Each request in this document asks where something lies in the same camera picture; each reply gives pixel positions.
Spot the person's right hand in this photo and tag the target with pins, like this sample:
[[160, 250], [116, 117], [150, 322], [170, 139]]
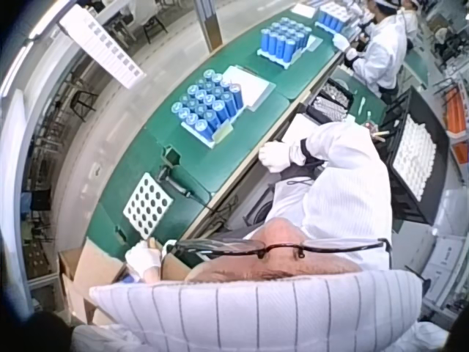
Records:
[[275, 157]]

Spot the person's left hand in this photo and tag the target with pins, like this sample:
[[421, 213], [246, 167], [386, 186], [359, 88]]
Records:
[[143, 258]]

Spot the brown cardboard carton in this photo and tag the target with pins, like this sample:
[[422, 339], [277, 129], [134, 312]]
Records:
[[99, 271]]

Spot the black wrist band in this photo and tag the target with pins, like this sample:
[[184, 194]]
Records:
[[303, 151]]

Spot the green conveyor belt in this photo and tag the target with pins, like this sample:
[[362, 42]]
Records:
[[256, 121]]

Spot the white paper sheet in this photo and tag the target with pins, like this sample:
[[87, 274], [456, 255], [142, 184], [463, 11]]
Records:
[[298, 126]]

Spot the white perforated cell tray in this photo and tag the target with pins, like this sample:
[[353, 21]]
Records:
[[147, 204]]

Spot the white foam sheet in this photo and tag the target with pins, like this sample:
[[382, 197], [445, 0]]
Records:
[[253, 86]]

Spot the blue battery cells in tray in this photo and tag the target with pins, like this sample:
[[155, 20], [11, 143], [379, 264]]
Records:
[[333, 16], [284, 40], [209, 108]]

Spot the black tray of silver parts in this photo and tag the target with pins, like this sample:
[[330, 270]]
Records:
[[331, 100]]

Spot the black clamp fixture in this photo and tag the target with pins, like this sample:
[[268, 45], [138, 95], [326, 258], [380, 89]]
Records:
[[176, 181]]

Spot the white green pen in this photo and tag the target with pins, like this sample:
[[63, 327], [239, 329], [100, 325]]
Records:
[[361, 107]]

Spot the grey metal pillar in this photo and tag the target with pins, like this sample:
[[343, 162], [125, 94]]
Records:
[[209, 23]]

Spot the black crate of white cells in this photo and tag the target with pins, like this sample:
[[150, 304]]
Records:
[[416, 157]]

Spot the black chair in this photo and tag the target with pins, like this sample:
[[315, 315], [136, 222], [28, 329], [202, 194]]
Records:
[[83, 104], [154, 27]]

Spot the long white slotted strip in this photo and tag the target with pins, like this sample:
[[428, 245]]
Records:
[[100, 45]]

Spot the stack of white boxes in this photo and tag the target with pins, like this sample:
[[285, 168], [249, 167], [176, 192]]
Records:
[[445, 264]]

